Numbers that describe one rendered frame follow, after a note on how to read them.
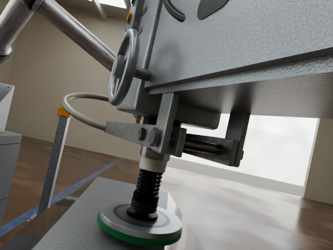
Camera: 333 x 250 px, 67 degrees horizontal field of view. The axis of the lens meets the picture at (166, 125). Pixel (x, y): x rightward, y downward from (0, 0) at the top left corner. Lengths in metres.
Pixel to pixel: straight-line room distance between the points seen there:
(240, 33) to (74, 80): 7.79
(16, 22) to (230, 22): 1.36
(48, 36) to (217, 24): 8.36
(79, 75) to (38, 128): 1.96
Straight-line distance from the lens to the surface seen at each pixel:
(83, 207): 0.82
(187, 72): 0.36
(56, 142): 2.58
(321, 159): 8.66
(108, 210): 0.68
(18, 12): 1.53
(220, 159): 0.50
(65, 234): 0.65
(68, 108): 1.16
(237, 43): 0.28
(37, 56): 8.61
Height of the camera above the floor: 1.09
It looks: 1 degrees up
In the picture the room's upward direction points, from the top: 12 degrees clockwise
